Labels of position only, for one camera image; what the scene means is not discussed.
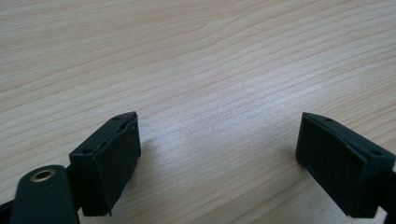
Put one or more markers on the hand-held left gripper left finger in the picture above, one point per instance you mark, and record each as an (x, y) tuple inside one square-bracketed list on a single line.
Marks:
[(109, 165)]

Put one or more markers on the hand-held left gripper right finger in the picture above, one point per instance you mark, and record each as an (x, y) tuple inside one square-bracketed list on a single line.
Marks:
[(336, 165)]

